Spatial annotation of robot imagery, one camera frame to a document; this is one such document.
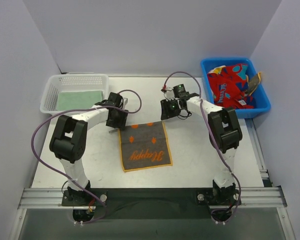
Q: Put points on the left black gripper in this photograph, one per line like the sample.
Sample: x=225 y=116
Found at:
x=117 y=119

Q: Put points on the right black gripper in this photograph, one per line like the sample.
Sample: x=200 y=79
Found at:
x=169 y=110

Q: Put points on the orange towel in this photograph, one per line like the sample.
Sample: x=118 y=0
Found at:
x=144 y=146

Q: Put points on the green panda towel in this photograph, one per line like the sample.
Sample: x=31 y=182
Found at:
x=78 y=100

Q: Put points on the red blue towel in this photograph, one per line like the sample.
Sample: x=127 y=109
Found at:
x=229 y=86

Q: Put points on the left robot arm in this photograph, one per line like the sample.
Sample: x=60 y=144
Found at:
x=68 y=142

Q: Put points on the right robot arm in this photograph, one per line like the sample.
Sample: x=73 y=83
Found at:
x=224 y=133

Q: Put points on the white perforated plastic basket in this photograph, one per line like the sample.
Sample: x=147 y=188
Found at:
x=71 y=82

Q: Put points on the black base mat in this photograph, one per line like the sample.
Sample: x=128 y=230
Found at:
x=152 y=204

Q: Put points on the grey orange-edged towel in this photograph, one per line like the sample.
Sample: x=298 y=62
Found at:
x=253 y=83

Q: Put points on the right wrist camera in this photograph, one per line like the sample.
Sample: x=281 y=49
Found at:
x=176 y=92

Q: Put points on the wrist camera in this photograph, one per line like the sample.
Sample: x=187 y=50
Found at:
x=124 y=103
x=176 y=92

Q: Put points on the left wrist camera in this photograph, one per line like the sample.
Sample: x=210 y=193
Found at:
x=124 y=103

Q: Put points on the aluminium front rail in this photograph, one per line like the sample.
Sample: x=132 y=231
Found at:
x=251 y=213

